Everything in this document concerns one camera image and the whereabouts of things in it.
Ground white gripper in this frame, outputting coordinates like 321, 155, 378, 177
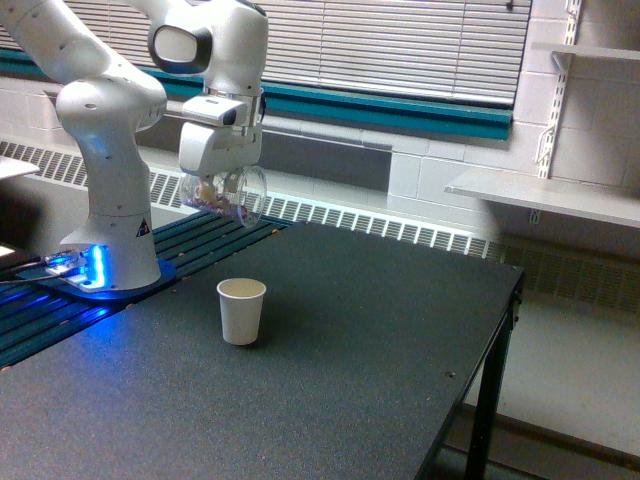
178, 94, 262, 200

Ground colourful candies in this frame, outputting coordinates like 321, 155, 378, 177
181, 185, 247, 218

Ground clear plastic cup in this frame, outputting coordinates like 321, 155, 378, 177
179, 165, 267, 228

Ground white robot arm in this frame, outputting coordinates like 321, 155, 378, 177
1, 1, 269, 293

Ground white paper cup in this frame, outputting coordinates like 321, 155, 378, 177
217, 278, 267, 346

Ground window blinds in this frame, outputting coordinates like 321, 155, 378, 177
0, 0, 532, 108

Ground white upper shelf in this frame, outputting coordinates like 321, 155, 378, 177
531, 42, 640, 62

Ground black table leg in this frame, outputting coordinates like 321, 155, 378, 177
464, 280, 524, 479

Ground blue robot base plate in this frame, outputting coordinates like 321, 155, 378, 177
17, 259, 176, 303

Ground black cable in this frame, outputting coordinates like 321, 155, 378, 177
0, 257, 56, 287

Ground teal slatted rail bench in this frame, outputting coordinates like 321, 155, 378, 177
1, 212, 289, 368

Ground white shelf rail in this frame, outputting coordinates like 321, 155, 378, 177
535, 0, 583, 179

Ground white wall shelf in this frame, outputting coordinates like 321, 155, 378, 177
445, 169, 639, 228

